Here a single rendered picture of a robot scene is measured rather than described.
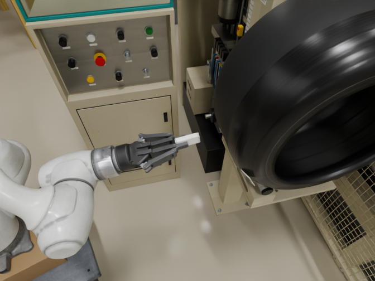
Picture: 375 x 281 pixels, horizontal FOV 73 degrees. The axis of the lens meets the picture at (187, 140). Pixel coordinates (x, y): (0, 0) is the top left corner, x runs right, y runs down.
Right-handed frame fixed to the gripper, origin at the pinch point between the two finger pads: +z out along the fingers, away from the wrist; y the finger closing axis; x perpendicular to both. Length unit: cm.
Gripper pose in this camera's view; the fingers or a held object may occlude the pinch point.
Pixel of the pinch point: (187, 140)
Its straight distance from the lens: 72.2
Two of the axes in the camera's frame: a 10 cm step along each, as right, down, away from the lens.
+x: 1.4, 6.0, 7.9
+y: -2.3, -7.5, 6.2
